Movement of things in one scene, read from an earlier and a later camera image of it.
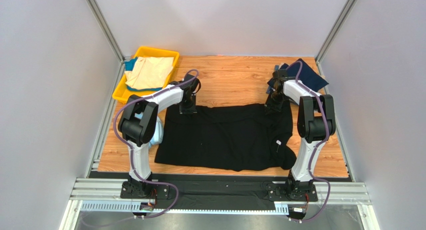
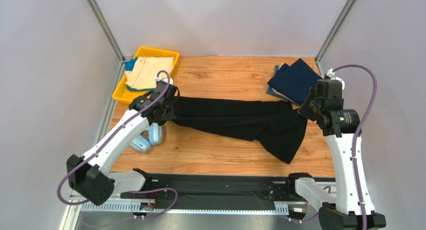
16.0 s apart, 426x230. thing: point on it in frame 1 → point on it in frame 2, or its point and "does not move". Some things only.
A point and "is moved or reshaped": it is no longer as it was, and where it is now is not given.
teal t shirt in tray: (130, 65) does not move
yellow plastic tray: (122, 93) does not move
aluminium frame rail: (111, 94) does not move
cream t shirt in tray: (150, 72) does not move
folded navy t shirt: (307, 75) does not move
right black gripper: (273, 104) → (307, 106)
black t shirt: (219, 138) is moved or reshaped
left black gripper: (191, 110) → (171, 115)
